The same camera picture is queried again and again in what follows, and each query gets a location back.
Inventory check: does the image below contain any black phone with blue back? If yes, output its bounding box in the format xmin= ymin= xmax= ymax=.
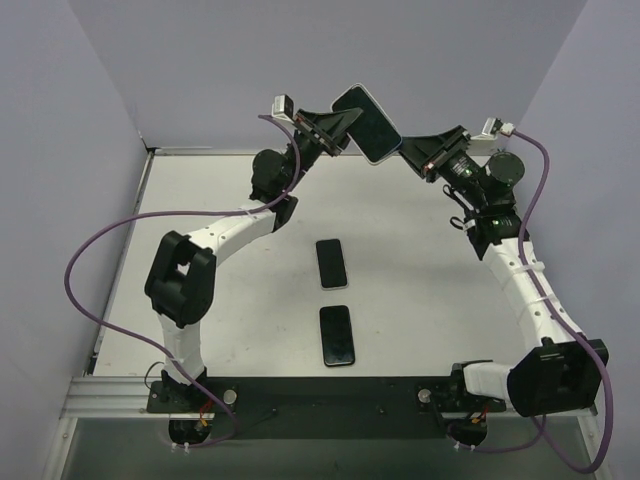
xmin=331 ymin=83 xmax=402 ymax=165

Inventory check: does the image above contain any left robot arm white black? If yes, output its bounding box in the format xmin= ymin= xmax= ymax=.
xmin=144 ymin=107 xmax=363 ymax=412

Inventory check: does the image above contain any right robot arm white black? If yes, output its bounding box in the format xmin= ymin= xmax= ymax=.
xmin=399 ymin=126 xmax=608 ymax=417

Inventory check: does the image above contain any black phone in clear case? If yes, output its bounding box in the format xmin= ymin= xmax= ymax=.
xmin=316 ymin=239 xmax=348 ymax=290

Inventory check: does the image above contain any black phone near base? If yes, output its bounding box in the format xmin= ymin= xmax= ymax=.
xmin=319 ymin=305 xmax=356 ymax=368

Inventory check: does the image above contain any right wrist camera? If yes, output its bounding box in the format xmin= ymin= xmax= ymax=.
xmin=468 ymin=117 xmax=516 ymax=156

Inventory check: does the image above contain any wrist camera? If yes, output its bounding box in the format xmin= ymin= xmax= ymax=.
xmin=468 ymin=117 xmax=516 ymax=156
xmin=271 ymin=94 xmax=295 ymax=123

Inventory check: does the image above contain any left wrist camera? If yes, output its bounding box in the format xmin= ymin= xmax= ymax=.
xmin=271 ymin=94 xmax=295 ymax=123

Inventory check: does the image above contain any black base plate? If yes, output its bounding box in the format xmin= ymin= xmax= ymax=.
xmin=146 ymin=376 xmax=506 ymax=442

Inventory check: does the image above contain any aluminium front rail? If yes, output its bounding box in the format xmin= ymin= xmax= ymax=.
xmin=59 ymin=375 xmax=599 ymax=420

